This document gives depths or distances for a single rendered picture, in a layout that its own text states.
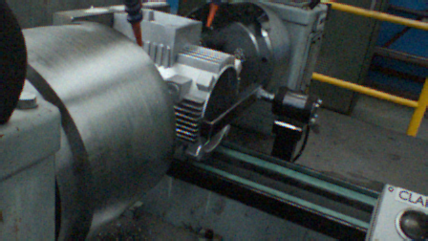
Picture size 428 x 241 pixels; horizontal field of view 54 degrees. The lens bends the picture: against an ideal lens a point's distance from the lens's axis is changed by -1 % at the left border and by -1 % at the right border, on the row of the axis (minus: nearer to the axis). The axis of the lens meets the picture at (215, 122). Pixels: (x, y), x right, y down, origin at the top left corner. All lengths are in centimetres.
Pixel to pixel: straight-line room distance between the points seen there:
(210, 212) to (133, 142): 33
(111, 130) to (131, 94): 6
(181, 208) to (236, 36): 38
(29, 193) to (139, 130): 17
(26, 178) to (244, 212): 46
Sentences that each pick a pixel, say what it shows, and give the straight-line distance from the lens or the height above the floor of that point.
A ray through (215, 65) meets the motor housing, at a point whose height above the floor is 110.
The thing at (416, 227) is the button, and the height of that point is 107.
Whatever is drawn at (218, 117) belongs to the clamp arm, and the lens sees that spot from 66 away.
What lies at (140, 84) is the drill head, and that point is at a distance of 47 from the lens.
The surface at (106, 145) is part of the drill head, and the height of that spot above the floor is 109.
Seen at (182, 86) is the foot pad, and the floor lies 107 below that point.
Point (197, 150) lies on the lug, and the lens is 70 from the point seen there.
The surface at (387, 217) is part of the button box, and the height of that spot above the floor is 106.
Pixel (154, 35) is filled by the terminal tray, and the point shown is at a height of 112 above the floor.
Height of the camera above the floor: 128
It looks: 23 degrees down
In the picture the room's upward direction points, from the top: 10 degrees clockwise
